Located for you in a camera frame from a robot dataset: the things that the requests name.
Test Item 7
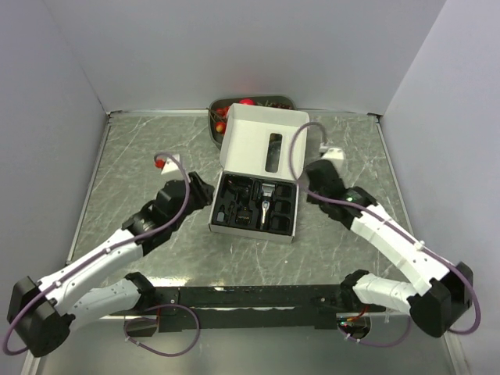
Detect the silver hair clipper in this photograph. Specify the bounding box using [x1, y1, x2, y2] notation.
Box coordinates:
[260, 183, 275, 229]

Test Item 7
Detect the red apple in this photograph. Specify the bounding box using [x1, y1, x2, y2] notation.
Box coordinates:
[239, 98, 255, 105]

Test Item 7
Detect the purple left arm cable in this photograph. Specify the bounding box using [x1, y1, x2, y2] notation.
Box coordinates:
[2, 152, 202, 356]

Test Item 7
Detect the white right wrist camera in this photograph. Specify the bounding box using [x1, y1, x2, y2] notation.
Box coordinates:
[319, 145, 345, 170]

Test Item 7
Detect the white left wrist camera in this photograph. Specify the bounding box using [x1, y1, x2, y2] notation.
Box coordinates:
[154, 154, 183, 180]

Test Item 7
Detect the white hair clipper box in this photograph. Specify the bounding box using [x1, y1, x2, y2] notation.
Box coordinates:
[209, 103, 309, 244]

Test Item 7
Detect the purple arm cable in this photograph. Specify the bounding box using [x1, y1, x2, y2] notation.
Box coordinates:
[2, 152, 202, 356]
[289, 122, 482, 348]

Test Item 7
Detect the black cleaning brush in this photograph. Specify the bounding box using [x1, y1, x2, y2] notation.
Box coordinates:
[227, 201, 236, 224]

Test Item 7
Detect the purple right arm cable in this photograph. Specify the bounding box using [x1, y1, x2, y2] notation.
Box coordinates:
[289, 122, 482, 348]

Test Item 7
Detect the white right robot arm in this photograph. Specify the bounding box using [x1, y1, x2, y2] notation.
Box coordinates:
[305, 159, 473, 338]

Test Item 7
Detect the grey fruit tray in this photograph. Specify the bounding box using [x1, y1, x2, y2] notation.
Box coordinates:
[206, 95, 297, 149]

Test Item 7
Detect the red yellow cherry bunch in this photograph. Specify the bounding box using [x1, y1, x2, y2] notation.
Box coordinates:
[212, 106, 230, 135]

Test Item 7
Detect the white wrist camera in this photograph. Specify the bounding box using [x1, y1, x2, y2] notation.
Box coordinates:
[154, 154, 183, 180]
[319, 145, 345, 170]

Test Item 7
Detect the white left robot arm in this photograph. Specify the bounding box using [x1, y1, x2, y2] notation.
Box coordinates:
[2, 172, 214, 357]

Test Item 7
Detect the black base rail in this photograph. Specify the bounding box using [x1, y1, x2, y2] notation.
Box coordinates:
[107, 284, 386, 333]

